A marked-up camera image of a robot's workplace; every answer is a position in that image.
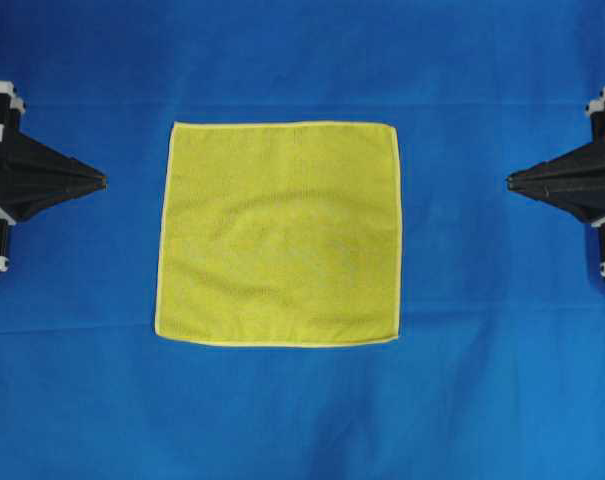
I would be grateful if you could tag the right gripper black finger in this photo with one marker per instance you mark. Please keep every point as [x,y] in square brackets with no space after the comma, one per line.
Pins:
[586,206]
[584,162]

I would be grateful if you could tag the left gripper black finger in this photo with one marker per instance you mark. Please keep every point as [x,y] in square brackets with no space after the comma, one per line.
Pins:
[23,203]
[23,151]

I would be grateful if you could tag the yellow-green square towel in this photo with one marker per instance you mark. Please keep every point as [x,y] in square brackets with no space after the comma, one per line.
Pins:
[281,235]

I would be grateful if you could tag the blue table cloth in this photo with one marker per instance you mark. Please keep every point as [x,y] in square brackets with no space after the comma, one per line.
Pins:
[499,369]

